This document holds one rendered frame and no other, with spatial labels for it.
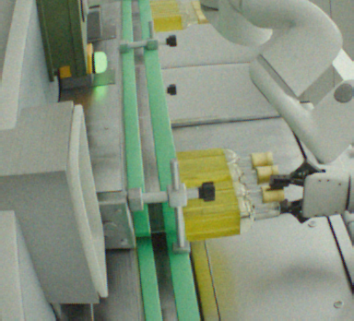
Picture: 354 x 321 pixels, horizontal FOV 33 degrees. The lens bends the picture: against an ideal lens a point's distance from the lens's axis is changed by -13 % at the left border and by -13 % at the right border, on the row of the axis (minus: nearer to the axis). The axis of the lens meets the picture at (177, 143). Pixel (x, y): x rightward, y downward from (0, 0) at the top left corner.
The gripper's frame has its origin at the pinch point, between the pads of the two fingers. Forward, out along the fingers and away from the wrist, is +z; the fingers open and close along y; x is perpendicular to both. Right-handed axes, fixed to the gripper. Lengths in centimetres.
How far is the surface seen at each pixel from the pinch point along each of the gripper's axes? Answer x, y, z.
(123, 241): 26.5, 8.2, 22.3
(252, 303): 19.3, -12.6, 2.5
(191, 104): -571, -275, 121
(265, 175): -3.8, 1.4, 3.0
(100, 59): -14.0, 20.8, 35.8
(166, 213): 15.9, 6.4, 17.8
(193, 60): -572, -219, 115
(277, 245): 1.2, -12.4, -0.8
